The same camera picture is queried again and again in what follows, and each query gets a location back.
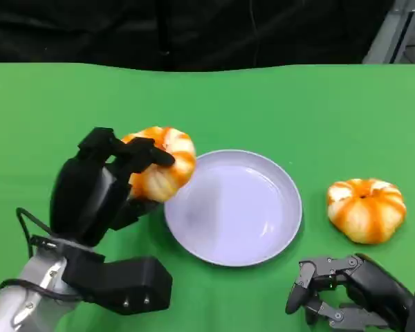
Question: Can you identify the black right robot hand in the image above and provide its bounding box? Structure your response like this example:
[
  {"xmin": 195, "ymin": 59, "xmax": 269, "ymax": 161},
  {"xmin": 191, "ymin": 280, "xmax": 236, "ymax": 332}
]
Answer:
[{"xmin": 285, "ymin": 254, "xmax": 415, "ymax": 332}]

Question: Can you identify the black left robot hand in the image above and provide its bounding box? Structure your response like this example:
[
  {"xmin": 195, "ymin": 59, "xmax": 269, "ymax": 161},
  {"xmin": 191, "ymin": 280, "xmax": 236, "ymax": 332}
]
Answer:
[{"xmin": 49, "ymin": 127, "xmax": 176, "ymax": 247}]

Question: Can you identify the orange and white bread roll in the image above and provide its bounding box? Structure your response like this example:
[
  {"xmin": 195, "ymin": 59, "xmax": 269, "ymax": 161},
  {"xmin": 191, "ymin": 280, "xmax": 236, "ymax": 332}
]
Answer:
[
  {"xmin": 121, "ymin": 126, "xmax": 197, "ymax": 203},
  {"xmin": 326, "ymin": 178, "xmax": 407, "ymax": 245}
]

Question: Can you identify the lilac plate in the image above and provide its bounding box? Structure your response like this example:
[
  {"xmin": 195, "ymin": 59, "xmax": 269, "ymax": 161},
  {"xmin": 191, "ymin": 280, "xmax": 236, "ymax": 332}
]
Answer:
[{"xmin": 164, "ymin": 149, "xmax": 303, "ymax": 268}]

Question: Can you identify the black backdrop curtain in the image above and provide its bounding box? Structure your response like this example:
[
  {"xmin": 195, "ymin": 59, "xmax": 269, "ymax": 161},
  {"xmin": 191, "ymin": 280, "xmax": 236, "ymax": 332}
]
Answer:
[{"xmin": 0, "ymin": 0, "xmax": 394, "ymax": 73}]

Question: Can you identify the green table cloth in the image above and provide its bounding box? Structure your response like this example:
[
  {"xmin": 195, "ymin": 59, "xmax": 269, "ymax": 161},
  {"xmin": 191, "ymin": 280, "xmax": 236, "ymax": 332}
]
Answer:
[{"xmin": 0, "ymin": 62, "xmax": 415, "ymax": 332}]

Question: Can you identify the black looping arm cable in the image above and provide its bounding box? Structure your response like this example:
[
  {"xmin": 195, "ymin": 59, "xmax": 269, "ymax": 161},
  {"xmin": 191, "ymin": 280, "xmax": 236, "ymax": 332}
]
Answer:
[{"xmin": 16, "ymin": 207, "xmax": 53, "ymax": 259}]

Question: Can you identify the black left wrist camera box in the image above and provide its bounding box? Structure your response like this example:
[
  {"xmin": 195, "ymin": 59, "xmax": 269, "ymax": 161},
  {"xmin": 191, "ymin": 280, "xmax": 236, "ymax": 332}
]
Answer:
[{"xmin": 61, "ymin": 241, "xmax": 174, "ymax": 316}]

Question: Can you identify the grey metal frame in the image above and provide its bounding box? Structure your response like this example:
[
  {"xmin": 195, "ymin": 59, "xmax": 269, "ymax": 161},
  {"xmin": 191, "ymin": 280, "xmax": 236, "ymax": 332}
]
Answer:
[{"xmin": 362, "ymin": 0, "xmax": 415, "ymax": 65}]

